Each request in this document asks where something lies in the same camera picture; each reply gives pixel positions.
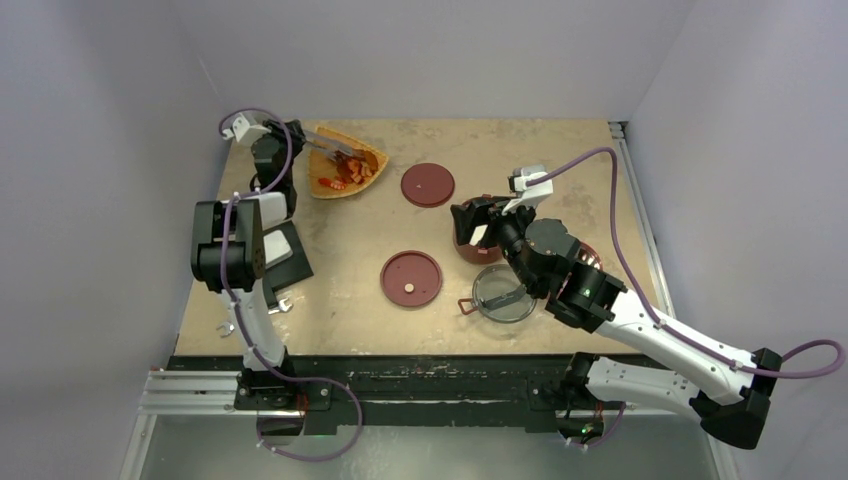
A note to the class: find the steel food tongs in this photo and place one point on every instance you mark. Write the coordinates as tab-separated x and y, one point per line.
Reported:
334	150

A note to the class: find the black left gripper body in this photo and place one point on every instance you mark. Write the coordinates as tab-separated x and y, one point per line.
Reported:
279	134

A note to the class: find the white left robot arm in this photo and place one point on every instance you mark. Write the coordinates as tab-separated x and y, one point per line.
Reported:
235	241

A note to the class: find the white round rice cracker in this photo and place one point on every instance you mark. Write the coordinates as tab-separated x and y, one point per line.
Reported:
478	237

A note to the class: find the dark red steel lunch pot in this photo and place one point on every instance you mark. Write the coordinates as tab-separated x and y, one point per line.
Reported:
486	251

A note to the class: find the glass lid with red clasp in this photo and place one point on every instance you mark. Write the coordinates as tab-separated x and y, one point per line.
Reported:
498	295

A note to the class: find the red white shrimp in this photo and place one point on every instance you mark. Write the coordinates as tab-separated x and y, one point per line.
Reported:
334	184

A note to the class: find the woven bamboo basket tray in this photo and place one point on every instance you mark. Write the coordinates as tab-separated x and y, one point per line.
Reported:
320	166

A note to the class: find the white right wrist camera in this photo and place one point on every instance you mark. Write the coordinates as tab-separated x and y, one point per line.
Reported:
530	185

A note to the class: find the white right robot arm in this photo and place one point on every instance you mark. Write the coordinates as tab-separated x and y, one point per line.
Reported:
725	389

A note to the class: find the white small device box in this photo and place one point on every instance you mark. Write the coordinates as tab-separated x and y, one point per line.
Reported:
276	248

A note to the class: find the dark red round lid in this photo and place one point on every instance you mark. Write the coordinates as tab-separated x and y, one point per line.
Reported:
427	185

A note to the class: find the black network switch box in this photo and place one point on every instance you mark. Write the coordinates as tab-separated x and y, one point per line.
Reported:
291	271

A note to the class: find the steel wrench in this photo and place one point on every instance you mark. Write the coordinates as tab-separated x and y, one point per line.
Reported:
252	319

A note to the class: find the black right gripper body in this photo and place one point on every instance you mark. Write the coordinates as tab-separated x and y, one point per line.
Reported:
508	229

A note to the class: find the braised pork belly piece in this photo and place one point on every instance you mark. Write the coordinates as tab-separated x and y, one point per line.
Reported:
357	171

